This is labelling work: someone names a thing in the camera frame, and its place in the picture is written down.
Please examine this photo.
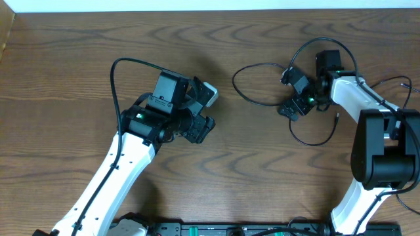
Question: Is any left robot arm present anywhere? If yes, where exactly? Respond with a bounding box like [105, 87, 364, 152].
[50, 70, 219, 235]

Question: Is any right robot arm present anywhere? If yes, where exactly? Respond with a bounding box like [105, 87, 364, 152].
[278, 50, 419, 235]

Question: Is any black usb cable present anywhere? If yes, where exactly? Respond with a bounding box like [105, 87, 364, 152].
[231, 62, 420, 216]

